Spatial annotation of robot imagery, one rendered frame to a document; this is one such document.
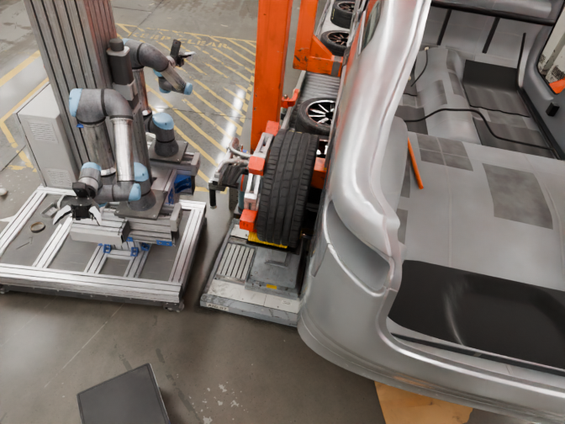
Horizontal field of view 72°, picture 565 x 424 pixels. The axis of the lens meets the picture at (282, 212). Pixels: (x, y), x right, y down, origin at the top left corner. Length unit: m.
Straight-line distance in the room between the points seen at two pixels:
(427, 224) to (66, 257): 2.22
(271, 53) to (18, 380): 2.31
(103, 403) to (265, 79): 1.90
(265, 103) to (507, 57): 2.78
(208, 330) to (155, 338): 0.32
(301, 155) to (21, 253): 1.94
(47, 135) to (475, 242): 2.20
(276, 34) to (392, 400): 2.19
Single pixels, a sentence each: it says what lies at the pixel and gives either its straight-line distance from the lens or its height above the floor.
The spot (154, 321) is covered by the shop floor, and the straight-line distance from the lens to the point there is 2.71.
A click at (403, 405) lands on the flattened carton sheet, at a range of 2.62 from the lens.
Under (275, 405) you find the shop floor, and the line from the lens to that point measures 2.45.
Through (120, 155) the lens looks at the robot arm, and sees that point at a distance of 1.81.
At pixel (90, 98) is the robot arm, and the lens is 1.86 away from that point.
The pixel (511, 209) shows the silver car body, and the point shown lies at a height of 1.04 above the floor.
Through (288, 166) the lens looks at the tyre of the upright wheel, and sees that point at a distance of 1.95.
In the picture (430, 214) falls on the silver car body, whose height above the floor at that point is 0.99.
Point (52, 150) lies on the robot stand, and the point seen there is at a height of 1.04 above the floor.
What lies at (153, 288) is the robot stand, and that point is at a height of 0.23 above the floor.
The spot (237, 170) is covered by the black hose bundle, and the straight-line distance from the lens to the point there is 2.05.
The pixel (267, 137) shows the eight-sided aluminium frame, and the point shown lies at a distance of 2.18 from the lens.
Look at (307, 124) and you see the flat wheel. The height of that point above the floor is 0.49.
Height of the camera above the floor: 2.30
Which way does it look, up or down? 44 degrees down
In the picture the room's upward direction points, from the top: 8 degrees clockwise
